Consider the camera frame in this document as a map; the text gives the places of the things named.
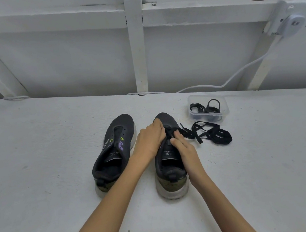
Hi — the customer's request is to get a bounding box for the person's left hand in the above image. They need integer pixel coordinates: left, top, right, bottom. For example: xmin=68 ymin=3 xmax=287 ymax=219
xmin=127 ymin=117 xmax=172 ymax=166

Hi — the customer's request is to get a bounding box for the person's right hand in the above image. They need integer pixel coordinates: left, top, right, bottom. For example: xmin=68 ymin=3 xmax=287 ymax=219
xmin=169 ymin=127 xmax=206 ymax=181

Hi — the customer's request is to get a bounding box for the black sneaker without colour accents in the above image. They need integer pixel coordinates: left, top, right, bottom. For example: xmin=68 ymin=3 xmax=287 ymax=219
xmin=146 ymin=110 xmax=194 ymax=204

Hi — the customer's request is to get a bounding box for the black shoelace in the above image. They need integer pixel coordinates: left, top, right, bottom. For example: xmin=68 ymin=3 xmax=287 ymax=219
xmin=205 ymin=98 xmax=223 ymax=116
xmin=189 ymin=101 xmax=207 ymax=116
xmin=167 ymin=115 xmax=234 ymax=153

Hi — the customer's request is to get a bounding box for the person's left forearm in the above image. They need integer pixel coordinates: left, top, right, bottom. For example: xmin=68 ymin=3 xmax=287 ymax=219
xmin=50 ymin=155 xmax=165 ymax=232

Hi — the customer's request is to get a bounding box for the person's right forearm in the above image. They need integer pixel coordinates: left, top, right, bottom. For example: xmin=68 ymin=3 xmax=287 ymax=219
xmin=188 ymin=163 xmax=262 ymax=232

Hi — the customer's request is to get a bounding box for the coiled black shoelace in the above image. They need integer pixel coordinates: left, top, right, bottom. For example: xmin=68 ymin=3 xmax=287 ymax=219
xmin=205 ymin=98 xmax=223 ymax=116
xmin=189 ymin=101 xmax=207 ymax=116

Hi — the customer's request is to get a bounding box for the black sneaker with purple accents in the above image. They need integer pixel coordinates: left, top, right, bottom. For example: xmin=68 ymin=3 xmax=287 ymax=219
xmin=85 ymin=112 xmax=145 ymax=200

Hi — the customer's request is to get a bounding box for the clear plastic container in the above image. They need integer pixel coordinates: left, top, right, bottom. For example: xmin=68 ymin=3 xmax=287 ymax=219
xmin=187 ymin=90 xmax=231 ymax=127

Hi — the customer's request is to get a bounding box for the white power adapter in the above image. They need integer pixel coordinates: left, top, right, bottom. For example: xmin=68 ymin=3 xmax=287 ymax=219
xmin=279 ymin=13 xmax=306 ymax=38

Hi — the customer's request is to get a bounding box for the white power cable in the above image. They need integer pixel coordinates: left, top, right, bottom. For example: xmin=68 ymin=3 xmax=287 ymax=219
xmin=121 ymin=34 xmax=293 ymax=101

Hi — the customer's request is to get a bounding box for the white wooden frame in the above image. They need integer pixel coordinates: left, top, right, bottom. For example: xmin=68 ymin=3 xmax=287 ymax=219
xmin=0 ymin=0 xmax=306 ymax=127

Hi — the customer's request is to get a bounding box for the white wall socket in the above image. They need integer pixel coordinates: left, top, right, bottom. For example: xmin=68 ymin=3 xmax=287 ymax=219
xmin=264 ymin=0 xmax=306 ymax=38

